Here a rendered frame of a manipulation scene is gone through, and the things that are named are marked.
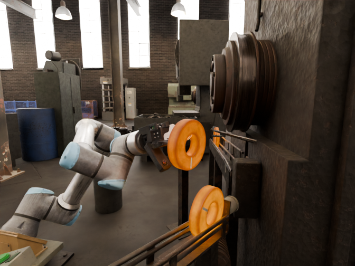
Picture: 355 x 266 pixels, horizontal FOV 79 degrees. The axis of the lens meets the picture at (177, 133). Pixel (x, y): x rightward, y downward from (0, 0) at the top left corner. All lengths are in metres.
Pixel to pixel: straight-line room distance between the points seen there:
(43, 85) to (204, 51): 2.81
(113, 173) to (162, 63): 10.66
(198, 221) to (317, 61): 0.54
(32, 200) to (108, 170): 0.89
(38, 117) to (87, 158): 3.48
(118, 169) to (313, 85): 0.67
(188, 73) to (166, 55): 7.74
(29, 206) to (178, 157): 1.18
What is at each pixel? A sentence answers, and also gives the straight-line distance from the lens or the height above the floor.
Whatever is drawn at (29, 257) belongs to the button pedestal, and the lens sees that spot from 0.84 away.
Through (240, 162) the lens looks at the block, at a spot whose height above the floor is 0.80.
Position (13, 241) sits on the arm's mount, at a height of 0.28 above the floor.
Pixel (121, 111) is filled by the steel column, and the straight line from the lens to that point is 7.90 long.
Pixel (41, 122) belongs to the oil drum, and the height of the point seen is 0.65.
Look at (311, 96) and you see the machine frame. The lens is 0.72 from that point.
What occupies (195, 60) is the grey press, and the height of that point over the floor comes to 1.65.
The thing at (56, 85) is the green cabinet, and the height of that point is 1.27.
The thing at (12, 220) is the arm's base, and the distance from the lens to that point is 1.63.
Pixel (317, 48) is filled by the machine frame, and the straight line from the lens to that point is 0.73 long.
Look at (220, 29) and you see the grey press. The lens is 3.91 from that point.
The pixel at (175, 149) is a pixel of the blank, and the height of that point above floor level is 0.91.
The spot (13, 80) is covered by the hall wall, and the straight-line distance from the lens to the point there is 14.68.
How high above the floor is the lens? 1.05
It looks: 9 degrees down
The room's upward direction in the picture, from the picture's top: straight up
